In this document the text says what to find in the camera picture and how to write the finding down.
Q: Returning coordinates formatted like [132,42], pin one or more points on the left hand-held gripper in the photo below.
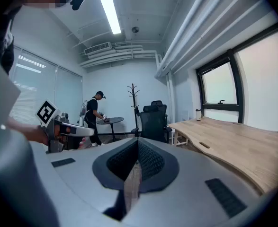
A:
[46,112]

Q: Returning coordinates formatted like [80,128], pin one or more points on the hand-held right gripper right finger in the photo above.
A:
[188,197]

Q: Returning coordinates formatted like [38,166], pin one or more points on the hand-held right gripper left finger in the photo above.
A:
[82,174]

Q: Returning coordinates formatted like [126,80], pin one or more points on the person's left forearm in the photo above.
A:
[27,131]

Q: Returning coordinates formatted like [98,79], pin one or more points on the round black table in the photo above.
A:
[115,119]

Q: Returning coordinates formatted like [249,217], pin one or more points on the dark wooden coat rack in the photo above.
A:
[134,103]

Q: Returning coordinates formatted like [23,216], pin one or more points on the black mesh office chair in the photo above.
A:
[153,124]
[157,102]

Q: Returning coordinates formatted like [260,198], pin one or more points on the light wooden desk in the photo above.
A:
[235,138]

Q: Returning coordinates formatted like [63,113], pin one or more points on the white travel tumbler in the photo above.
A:
[198,115]

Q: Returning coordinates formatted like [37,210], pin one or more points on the white ceiling pipes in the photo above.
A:
[119,55]

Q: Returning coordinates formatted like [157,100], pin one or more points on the white ceiling air vent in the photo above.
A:
[98,48]

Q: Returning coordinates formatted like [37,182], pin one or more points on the person's black shirt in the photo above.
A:
[7,55]

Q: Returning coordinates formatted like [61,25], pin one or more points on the round ceiling smoke detector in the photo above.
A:
[135,29]

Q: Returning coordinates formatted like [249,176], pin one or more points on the long ceiling light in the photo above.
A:
[108,8]

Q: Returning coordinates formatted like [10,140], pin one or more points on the large white ceiling duct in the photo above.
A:
[200,27]

